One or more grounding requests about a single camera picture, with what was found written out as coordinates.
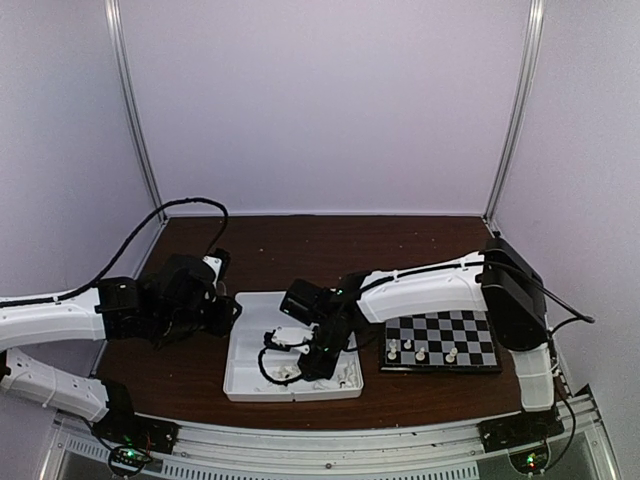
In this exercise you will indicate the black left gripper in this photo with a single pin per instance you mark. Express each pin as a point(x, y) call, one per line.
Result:
point(223, 321)

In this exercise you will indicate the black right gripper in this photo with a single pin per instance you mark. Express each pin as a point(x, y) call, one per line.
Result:
point(323, 368)

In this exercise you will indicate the white plastic compartment tray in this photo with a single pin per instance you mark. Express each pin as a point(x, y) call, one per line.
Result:
point(248, 359)

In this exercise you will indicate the white chess piece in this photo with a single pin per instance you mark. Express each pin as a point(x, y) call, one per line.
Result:
point(450, 358)
point(421, 355)

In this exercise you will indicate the black white chess board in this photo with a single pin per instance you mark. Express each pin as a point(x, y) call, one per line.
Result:
point(470, 332)

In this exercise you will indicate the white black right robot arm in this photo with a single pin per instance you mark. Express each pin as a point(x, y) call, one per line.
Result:
point(496, 280)

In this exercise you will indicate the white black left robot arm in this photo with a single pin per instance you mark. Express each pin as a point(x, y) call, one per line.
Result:
point(62, 316)

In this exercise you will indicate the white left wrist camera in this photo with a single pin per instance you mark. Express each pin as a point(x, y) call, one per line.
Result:
point(218, 261)

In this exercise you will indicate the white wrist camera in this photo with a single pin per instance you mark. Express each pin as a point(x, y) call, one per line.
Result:
point(288, 337)
point(218, 261)

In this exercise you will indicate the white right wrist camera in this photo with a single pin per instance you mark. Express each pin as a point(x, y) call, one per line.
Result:
point(288, 337)

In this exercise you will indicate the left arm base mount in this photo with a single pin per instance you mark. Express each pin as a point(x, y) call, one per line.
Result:
point(131, 441)

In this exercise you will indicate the front aluminium rail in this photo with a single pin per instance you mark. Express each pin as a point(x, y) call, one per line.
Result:
point(446, 451)

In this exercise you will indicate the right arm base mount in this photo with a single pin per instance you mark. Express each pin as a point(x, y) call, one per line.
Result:
point(525, 437)

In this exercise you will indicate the left aluminium frame post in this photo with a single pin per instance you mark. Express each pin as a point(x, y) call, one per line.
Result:
point(116, 32)

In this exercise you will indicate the aluminium frame post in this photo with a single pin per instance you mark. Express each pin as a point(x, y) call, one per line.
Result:
point(116, 32)
point(529, 60)

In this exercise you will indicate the right aluminium frame post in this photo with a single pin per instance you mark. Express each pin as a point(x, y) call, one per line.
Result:
point(529, 60)

